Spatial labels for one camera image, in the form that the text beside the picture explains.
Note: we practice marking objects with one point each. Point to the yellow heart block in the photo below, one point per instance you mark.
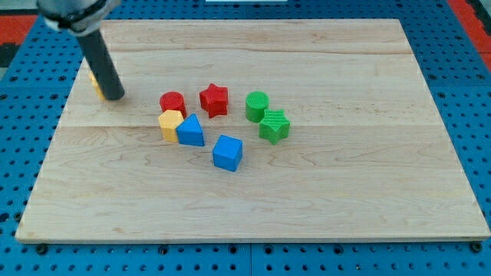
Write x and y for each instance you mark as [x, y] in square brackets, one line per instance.
[96, 86]

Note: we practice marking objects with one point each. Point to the grey robot arm end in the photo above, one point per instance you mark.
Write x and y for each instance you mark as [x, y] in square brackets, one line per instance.
[78, 17]

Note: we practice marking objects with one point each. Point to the wooden board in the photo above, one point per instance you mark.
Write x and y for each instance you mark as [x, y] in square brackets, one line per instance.
[367, 158]

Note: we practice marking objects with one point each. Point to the blue cube block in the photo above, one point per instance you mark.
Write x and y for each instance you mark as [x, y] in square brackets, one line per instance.
[227, 153]

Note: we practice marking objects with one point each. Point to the green star block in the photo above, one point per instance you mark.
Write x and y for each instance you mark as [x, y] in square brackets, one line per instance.
[274, 126]

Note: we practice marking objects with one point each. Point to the green cylinder block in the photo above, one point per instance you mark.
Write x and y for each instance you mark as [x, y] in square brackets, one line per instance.
[255, 104]

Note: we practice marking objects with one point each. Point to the red star block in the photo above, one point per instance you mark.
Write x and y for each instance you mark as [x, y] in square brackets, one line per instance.
[214, 100]

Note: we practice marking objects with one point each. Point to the blue triangle block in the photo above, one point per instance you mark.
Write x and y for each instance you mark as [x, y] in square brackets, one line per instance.
[190, 132]

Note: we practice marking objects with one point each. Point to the yellow hexagon block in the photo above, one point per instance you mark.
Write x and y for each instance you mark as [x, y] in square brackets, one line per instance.
[169, 120]

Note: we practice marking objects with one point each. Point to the red cylinder block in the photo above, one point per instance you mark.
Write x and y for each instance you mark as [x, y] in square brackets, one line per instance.
[173, 100]

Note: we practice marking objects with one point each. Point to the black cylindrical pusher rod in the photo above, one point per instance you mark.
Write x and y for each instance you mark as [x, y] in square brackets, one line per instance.
[102, 67]

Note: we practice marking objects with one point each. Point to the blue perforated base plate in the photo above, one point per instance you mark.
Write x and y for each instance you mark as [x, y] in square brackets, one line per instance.
[36, 85]

